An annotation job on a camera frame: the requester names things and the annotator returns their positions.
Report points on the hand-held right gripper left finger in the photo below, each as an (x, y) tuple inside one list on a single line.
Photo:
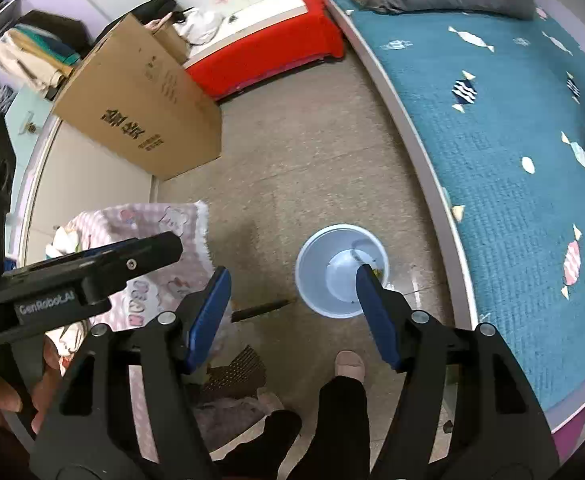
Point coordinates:
[(207, 315)]

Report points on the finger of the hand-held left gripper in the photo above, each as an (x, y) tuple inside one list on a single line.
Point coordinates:
[(122, 260)]

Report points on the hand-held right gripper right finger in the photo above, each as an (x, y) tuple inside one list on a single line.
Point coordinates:
[(375, 310)]

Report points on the pale blue plastic waste bin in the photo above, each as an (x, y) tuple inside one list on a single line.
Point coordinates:
[(322, 265)]

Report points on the person's left hand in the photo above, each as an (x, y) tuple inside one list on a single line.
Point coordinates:
[(2, 400)]

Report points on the black chair leg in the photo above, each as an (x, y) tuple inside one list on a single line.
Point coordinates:
[(260, 310)]

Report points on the pink checkered blanket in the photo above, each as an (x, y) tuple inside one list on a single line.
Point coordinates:
[(167, 230)]

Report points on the pink slipper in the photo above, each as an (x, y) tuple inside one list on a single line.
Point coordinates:
[(350, 365)]

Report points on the woven brown chair seat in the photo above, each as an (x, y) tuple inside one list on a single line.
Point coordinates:
[(237, 370)]

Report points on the person's right leg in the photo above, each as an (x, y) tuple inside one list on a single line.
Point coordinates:
[(345, 425)]

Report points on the person's leg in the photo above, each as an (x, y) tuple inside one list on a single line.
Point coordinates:
[(267, 445), (345, 425)]

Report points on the person's left leg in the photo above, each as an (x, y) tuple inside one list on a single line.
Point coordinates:
[(267, 445)]

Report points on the mint green drawer cabinet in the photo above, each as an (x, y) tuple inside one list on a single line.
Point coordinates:
[(27, 150)]

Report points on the brown cardboard box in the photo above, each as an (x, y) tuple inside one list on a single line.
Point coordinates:
[(137, 100)]

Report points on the pile of folded clothes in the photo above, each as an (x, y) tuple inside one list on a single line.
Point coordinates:
[(32, 55)]

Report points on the white plastic bag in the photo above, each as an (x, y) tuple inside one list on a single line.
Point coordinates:
[(200, 27)]

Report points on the black bag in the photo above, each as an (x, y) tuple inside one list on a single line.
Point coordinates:
[(147, 7)]

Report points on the red bench with white top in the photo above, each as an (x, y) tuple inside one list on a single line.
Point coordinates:
[(267, 45)]

